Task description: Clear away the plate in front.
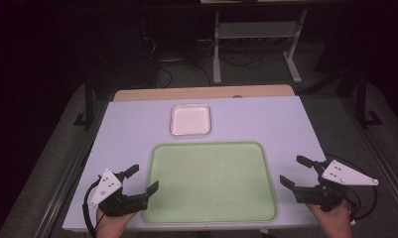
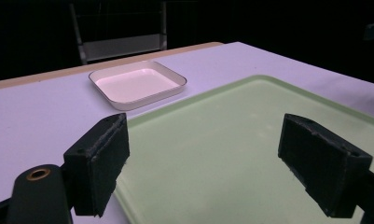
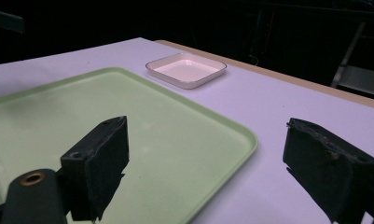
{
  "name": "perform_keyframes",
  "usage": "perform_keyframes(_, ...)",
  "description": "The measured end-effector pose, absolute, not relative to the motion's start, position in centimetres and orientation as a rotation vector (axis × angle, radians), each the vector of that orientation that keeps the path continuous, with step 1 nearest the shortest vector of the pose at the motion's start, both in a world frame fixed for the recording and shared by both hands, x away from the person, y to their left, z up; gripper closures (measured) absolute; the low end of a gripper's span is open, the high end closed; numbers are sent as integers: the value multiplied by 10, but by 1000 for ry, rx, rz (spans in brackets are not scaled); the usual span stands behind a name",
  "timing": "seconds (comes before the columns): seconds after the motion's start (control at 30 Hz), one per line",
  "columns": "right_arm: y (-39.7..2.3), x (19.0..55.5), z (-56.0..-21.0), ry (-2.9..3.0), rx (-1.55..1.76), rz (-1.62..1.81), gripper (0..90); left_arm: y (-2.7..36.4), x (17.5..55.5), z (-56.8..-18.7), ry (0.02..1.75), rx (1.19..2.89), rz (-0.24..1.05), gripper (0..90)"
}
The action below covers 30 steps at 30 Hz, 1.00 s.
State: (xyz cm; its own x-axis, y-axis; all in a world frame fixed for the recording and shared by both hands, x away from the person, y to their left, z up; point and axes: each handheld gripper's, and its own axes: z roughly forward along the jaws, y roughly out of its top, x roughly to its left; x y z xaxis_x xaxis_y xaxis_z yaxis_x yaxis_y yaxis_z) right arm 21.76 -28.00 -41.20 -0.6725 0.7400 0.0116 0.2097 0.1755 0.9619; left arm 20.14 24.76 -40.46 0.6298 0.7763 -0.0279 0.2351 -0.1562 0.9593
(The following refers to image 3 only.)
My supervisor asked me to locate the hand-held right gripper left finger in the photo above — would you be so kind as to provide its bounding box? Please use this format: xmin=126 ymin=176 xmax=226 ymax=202
xmin=60 ymin=115 xmax=131 ymax=222

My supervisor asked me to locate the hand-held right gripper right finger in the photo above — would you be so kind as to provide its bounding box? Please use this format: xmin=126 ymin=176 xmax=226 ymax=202
xmin=282 ymin=117 xmax=374 ymax=224

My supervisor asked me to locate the light green plastic tray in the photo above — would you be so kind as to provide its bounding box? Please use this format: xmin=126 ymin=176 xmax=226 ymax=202
xmin=0 ymin=66 xmax=259 ymax=224

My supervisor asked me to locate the grey metal stand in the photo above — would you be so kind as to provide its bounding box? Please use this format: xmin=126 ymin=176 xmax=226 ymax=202
xmin=329 ymin=21 xmax=374 ymax=99

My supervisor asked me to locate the white square dish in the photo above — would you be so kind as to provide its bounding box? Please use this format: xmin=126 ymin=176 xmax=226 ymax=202
xmin=145 ymin=51 xmax=229 ymax=91

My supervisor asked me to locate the dark monitor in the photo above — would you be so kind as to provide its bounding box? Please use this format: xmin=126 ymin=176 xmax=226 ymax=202
xmin=0 ymin=8 xmax=25 ymax=44

